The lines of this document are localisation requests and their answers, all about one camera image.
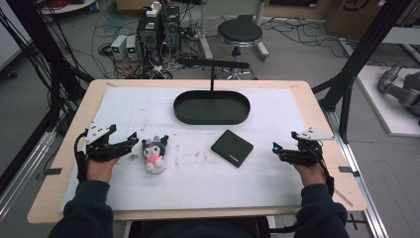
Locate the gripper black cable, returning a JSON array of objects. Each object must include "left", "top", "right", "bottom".
[
  {"left": 313, "top": 141, "right": 336, "bottom": 198},
  {"left": 73, "top": 131, "right": 89, "bottom": 182}
]

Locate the bundle of floor cables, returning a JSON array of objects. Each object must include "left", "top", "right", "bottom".
[{"left": 259, "top": 16, "right": 351, "bottom": 60}]

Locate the grey power supply unit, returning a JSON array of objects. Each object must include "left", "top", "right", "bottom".
[
  {"left": 125, "top": 35, "right": 140, "bottom": 61},
  {"left": 110, "top": 34, "right": 129, "bottom": 61}
]

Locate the person's lap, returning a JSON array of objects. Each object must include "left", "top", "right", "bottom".
[{"left": 128, "top": 216, "right": 272, "bottom": 238}]

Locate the white power strip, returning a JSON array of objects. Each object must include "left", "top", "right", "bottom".
[{"left": 145, "top": 1, "right": 163, "bottom": 19}]

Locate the white desk leg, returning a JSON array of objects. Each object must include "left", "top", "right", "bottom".
[
  {"left": 253, "top": 0, "right": 270, "bottom": 62},
  {"left": 197, "top": 0, "right": 215, "bottom": 60}
]

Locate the person's right hand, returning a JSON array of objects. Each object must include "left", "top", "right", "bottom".
[{"left": 292, "top": 161, "right": 329, "bottom": 188}]

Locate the large black computer tower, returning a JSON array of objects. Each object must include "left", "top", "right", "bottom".
[{"left": 136, "top": 9, "right": 164, "bottom": 65}]

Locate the black wallet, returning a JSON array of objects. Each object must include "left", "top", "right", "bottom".
[{"left": 210, "top": 129, "right": 255, "bottom": 169}]

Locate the black frame post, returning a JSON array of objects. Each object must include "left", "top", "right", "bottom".
[
  {"left": 0, "top": 0, "right": 95, "bottom": 133},
  {"left": 311, "top": 0, "right": 414, "bottom": 144}
]

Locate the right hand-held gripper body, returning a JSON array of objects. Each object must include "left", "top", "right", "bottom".
[{"left": 284, "top": 127, "right": 335, "bottom": 168}]

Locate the white table mat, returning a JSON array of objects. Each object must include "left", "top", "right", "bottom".
[{"left": 60, "top": 86, "right": 309, "bottom": 212}]

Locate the cardboard box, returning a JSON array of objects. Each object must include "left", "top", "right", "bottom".
[{"left": 324, "top": 0, "right": 385, "bottom": 42}]

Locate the person's left hand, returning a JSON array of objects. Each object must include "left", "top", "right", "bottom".
[{"left": 86, "top": 157, "right": 120, "bottom": 183}]

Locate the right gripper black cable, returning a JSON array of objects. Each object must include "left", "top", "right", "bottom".
[{"left": 313, "top": 141, "right": 336, "bottom": 198}]

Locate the black oval tray stand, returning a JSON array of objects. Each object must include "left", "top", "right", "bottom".
[{"left": 172, "top": 58, "right": 252, "bottom": 126}]

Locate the small black computer tower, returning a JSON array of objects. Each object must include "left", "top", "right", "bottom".
[{"left": 161, "top": 5, "right": 182, "bottom": 52}]

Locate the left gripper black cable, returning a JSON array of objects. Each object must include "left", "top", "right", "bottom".
[{"left": 73, "top": 131, "right": 89, "bottom": 182}]

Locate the black round stool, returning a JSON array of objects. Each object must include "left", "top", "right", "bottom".
[{"left": 216, "top": 17, "right": 265, "bottom": 81}]

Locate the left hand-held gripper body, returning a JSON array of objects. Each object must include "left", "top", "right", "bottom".
[{"left": 74, "top": 121, "right": 131, "bottom": 164}]

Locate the white round table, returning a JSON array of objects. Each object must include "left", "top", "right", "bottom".
[{"left": 39, "top": 0, "right": 97, "bottom": 16}]

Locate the white floor board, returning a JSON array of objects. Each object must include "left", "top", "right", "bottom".
[{"left": 356, "top": 64, "right": 420, "bottom": 139}]

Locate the black and pink plush toy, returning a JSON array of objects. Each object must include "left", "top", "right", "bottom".
[{"left": 141, "top": 134, "right": 170, "bottom": 176}]

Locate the aluminium rail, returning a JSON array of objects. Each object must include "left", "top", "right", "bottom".
[
  {"left": 324, "top": 108, "right": 391, "bottom": 238},
  {"left": 0, "top": 129, "right": 57, "bottom": 221}
]

